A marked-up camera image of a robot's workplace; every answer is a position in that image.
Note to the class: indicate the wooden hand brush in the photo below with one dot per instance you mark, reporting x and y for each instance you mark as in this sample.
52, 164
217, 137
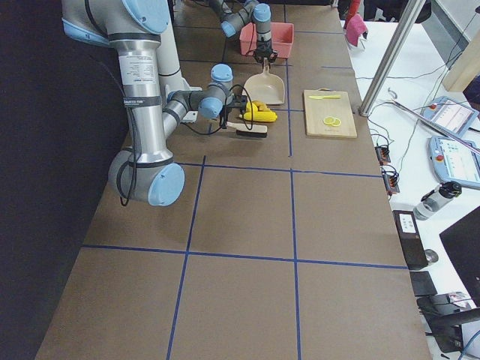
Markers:
248, 130

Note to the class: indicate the bamboo cutting board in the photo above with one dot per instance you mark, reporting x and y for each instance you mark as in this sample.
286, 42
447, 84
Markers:
316, 110

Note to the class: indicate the beige plastic dustpan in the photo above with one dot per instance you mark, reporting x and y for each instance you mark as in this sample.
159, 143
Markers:
265, 86

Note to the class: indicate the clear water bottle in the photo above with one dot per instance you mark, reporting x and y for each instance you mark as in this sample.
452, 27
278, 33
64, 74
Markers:
436, 199

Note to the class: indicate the black box with label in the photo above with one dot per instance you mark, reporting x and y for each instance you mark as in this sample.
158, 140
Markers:
410, 241

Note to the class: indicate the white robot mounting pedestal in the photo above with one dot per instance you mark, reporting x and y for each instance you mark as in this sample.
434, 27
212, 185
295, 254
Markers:
169, 70

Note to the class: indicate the blue teach pendant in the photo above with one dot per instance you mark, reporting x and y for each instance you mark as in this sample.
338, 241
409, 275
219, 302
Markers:
455, 117
452, 161

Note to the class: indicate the pink plastic bin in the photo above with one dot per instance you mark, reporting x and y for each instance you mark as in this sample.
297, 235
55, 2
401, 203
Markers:
282, 36

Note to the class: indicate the lemon slice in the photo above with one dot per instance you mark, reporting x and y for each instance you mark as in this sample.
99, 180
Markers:
336, 122
329, 120

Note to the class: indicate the brown toy ginger root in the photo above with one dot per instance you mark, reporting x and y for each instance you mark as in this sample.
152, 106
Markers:
264, 108

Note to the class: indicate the aluminium frame post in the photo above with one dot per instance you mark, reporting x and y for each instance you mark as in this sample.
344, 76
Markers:
408, 18

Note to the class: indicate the yellow corn cob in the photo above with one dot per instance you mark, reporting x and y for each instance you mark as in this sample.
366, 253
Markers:
260, 116

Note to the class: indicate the yellow plastic knife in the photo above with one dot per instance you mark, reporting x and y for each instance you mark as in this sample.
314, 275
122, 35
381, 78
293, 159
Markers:
323, 97

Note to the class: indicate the blue teach pendant far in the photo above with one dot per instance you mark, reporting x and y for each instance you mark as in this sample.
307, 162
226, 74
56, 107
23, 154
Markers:
455, 117

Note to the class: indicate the blue teach pendant near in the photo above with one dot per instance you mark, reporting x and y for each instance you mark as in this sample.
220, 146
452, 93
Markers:
452, 161

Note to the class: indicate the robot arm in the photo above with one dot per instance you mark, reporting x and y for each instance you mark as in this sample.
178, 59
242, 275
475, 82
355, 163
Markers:
155, 94
251, 12

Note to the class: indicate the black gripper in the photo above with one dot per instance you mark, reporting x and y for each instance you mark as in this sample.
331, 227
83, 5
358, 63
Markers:
223, 117
264, 47

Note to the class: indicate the black monitor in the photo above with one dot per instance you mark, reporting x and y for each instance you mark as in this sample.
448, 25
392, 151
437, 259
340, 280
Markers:
461, 243

